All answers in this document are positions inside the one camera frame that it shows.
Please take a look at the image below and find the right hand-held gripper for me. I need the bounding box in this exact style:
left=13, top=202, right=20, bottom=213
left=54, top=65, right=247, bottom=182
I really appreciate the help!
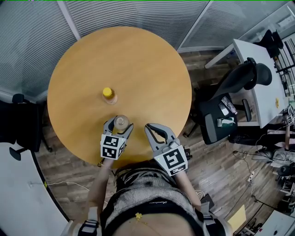
left=144, top=123, right=188, bottom=177

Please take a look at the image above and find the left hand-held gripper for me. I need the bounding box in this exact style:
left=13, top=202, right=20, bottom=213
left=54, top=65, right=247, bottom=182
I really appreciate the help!
left=100, top=116, right=135, bottom=161

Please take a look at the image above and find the clear plastic container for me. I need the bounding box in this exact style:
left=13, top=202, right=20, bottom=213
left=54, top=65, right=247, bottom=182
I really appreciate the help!
left=114, top=115, right=130, bottom=135

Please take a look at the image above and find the person's left forearm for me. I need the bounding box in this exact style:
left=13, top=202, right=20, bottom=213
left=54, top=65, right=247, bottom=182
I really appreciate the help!
left=88, top=158, right=116, bottom=209

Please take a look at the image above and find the person's right forearm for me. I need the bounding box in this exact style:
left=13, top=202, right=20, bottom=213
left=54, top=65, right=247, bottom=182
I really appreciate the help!
left=173, top=170, right=203, bottom=208

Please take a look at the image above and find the yellow-capped bottle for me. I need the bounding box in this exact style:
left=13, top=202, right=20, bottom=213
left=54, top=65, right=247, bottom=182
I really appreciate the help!
left=102, top=87, right=119, bottom=106

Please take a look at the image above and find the person's grey knit top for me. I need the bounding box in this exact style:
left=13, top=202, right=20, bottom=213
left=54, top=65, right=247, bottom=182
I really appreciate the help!
left=101, top=161, right=201, bottom=236

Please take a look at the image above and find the green tissue packet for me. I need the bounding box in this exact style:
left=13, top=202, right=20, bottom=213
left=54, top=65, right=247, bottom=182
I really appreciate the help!
left=216, top=116, right=238, bottom=128

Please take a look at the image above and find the white phone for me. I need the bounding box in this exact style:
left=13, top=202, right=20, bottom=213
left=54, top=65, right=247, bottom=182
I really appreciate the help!
left=218, top=102, right=229, bottom=116

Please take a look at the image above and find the grey remote control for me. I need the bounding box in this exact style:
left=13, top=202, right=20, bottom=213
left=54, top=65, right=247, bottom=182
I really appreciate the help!
left=221, top=96, right=238, bottom=115

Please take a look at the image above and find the black mesh office chair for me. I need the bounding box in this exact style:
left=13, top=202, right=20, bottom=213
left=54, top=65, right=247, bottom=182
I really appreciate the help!
left=193, top=57, right=273, bottom=146

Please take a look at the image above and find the black armrest office chair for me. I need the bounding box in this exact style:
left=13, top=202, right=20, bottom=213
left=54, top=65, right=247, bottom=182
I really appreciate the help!
left=0, top=93, right=54, bottom=161

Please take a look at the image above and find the white power strip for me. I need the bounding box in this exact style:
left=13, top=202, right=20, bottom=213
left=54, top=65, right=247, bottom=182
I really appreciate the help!
left=246, top=169, right=259, bottom=183

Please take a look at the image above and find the white rectangular desk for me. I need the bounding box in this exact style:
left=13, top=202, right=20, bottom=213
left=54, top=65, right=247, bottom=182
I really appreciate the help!
left=204, top=38, right=295, bottom=129

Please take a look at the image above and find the white curved desk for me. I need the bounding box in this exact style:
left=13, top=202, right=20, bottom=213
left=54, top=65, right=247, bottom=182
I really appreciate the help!
left=0, top=142, right=71, bottom=236

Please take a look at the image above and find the black backpack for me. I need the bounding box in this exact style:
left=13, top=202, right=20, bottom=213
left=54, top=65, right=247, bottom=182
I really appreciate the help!
left=253, top=29, right=284, bottom=59

